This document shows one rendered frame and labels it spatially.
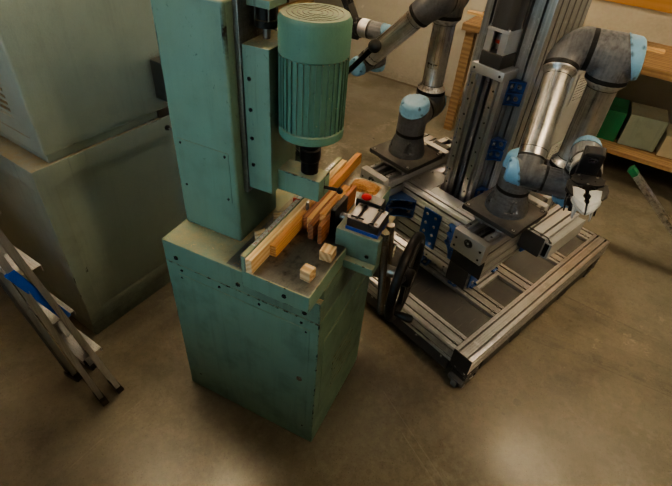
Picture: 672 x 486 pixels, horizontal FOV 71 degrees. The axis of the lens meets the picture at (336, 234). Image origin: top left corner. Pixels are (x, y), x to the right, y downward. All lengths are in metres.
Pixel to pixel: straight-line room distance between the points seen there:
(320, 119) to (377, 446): 1.32
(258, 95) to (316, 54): 0.22
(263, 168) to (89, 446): 1.30
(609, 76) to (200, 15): 1.10
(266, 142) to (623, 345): 2.07
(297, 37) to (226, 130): 0.34
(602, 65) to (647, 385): 1.59
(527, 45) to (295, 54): 0.92
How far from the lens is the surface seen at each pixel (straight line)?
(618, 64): 1.58
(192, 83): 1.35
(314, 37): 1.14
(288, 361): 1.65
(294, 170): 1.39
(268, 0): 1.23
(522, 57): 1.84
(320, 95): 1.19
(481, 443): 2.16
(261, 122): 1.31
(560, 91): 1.52
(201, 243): 1.57
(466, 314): 2.25
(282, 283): 1.28
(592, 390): 2.52
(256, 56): 1.25
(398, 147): 2.00
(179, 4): 1.30
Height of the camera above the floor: 1.82
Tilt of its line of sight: 40 degrees down
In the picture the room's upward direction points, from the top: 5 degrees clockwise
